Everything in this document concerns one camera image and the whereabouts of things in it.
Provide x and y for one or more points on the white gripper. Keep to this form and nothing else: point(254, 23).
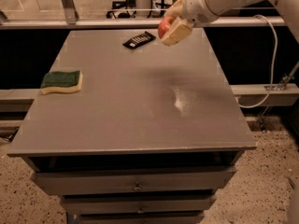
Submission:
point(195, 7)

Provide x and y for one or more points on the red apple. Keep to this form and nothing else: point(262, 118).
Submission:
point(164, 26)

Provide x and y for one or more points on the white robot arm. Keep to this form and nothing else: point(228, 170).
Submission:
point(287, 9)

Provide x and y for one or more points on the black rxbar chocolate wrapper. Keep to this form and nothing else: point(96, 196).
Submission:
point(139, 40)

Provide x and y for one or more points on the black office chair base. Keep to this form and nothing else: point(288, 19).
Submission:
point(122, 10)

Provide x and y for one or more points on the grey drawer cabinet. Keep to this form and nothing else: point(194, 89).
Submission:
point(150, 137)

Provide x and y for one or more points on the green and yellow sponge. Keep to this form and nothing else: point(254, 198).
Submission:
point(61, 82)

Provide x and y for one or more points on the metal railing frame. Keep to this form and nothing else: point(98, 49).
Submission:
point(24, 13)

